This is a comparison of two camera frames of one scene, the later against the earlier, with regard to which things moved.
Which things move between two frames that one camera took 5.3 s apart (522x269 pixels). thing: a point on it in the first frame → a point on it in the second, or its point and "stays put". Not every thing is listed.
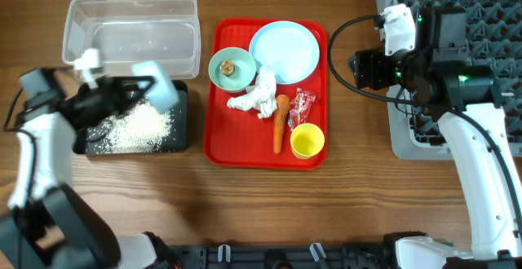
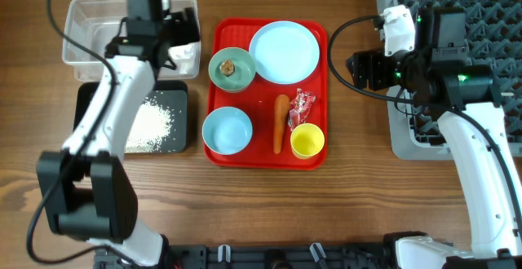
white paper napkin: [262, 97] → [182, 51]
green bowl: [232, 68] stays put
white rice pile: [140, 130] stays put
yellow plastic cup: [307, 140] stays put
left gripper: [114, 85] → [188, 26]
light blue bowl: [162, 94] → [227, 130]
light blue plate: [289, 47] stays put
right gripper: [368, 63] stays put
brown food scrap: [227, 68] stays put
